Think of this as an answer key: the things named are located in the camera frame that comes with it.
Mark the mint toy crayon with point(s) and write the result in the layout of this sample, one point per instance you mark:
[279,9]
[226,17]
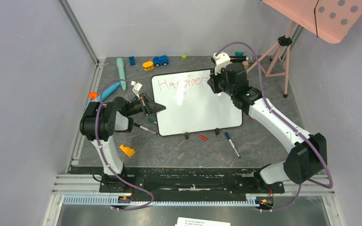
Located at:
[121,71]

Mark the green cube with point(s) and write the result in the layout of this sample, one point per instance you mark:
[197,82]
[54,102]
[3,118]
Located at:
[184,57]

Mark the red marker cap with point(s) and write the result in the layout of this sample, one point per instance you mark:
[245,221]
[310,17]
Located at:
[203,137]

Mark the yellow oval toy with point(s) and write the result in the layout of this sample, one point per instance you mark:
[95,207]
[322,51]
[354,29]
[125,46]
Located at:
[148,65]

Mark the tan wooden cube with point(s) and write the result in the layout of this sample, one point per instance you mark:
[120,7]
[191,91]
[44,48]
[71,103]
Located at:
[245,64]

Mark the blue whiteboard marker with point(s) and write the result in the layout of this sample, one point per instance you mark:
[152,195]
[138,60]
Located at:
[232,144]

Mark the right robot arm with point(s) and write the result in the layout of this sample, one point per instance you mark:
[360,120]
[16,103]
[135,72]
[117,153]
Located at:
[307,153]

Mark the blue toy crayon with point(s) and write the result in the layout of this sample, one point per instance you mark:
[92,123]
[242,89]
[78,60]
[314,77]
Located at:
[107,92]

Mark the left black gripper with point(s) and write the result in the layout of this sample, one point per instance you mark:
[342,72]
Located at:
[150,107]

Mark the black toy microphone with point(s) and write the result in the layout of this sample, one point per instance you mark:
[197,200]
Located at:
[239,59]

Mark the teal block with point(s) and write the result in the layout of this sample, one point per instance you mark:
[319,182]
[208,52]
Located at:
[239,53]

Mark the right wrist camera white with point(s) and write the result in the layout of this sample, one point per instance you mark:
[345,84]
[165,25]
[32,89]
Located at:
[221,60]

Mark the dark blue block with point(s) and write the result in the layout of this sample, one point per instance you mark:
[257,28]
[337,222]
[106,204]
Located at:
[132,61]

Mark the blue toy car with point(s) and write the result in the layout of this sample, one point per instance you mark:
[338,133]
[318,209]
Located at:
[160,60]

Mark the yellow stair block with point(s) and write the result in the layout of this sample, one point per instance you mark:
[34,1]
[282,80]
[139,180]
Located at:
[127,150]

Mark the orange small toy piece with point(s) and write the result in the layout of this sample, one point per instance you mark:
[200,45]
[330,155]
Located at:
[93,95]

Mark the white printed paper sheet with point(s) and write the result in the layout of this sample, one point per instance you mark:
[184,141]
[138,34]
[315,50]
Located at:
[199,222]

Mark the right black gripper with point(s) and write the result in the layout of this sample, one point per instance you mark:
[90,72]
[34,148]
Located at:
[214,83]

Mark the pink perforated board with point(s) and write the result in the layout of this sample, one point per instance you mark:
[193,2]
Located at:
[329,20]

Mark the white whiteboard black frame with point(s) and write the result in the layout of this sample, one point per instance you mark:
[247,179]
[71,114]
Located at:
[191,106]

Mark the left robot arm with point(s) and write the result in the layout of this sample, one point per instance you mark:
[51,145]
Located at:
[100,121]

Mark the black whiteboard marker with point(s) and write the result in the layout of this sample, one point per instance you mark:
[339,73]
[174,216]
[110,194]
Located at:
[144,128]

